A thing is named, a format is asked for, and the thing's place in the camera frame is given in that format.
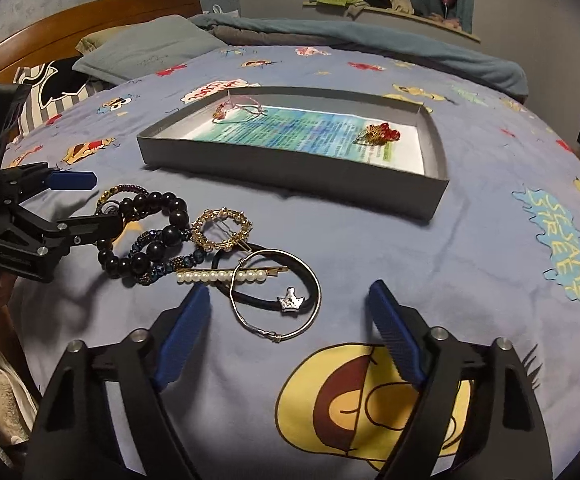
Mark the person's left hand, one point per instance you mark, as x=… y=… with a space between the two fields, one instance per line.
x=0 y=290

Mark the black white striped pillow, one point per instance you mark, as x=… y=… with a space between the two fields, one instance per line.
x=59 y=85

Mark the grey blanket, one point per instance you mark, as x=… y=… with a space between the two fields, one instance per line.
x=250 y=35

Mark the blue green printed paper sheet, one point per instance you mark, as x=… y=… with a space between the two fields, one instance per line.
x=295 y=130

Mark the grey blue pillow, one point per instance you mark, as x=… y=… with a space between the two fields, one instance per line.
x=154 y=45

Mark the blue blanket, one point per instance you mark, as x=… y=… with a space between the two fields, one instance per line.
x=420 y=50

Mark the beige cloth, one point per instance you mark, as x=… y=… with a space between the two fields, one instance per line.
x=402 y=2

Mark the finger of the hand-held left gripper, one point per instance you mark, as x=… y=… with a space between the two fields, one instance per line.
x=89 y=227
x=72 y=180

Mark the grey cardboard box tray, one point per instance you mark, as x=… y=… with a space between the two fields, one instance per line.
x=270 y=175

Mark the cartoon printed blue bedsheet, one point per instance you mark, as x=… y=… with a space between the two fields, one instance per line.
x=470 y=260

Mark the pearl hair clip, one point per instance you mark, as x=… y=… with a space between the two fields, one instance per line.
x=219 y=275

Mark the wooden headboard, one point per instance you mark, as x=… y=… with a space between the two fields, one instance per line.
x=69 y=20

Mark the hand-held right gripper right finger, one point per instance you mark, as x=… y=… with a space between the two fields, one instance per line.
x=395 y=330

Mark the olive pillow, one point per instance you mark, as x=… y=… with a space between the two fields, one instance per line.
x=92 y=40

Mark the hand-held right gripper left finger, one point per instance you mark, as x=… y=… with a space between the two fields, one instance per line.
x=182 y=340

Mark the grey cloth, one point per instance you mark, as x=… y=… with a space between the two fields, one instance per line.
x=356 y=10

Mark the red bead gold brooch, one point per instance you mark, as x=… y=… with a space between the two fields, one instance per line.
x=382 y=132

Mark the pink cloth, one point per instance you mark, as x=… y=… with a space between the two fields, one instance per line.
x=447 y=21

